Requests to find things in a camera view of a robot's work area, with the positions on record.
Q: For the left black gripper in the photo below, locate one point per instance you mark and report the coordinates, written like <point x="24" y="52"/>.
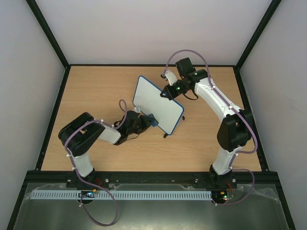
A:
<point x="145" y="120"/>

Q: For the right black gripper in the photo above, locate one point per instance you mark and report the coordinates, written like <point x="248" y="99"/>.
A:
<point x="169" y="91"/>

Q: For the blue whiteboard eraser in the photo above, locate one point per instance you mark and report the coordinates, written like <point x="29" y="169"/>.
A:
<point x="152" y="120"/>

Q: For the small blue-framed whiteboard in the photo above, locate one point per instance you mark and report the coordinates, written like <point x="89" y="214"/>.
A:
<point x="147" y="97"/>

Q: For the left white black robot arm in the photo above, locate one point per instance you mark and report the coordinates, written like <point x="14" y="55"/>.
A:
<point x="80" y="134"/>

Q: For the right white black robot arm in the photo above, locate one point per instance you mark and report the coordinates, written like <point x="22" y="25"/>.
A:
<point x="236" y="124"/>

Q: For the left controller circuit board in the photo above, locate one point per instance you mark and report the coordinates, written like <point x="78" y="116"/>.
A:
<point x="88" y="194"/>

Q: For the controller circuit board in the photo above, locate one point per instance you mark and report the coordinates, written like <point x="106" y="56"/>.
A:
<point x="88" y="194"/>
<point x="221" y="196"/>

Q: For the right controller circuit board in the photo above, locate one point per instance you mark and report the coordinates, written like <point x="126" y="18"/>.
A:
<point x="221" y="196"/>

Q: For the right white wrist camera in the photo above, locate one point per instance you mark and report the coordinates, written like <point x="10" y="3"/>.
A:
<point x="170" y="77"/>

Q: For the light blue slotted cable duct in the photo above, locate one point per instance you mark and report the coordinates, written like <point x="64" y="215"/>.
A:
<point x="124" y="195"/>

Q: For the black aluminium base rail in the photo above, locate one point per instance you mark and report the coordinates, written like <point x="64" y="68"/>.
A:
<point x="106" y="179"/>

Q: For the right black frame post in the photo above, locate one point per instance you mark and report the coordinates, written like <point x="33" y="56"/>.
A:
<point x="273" y="6"/>

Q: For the black frame post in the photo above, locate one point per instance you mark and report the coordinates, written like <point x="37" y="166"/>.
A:
<point x="47" y="31"/>
<point x="273" y="6"/>

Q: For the left black frame post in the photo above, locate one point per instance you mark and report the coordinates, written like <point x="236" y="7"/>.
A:
<point x="47" y="31"/>

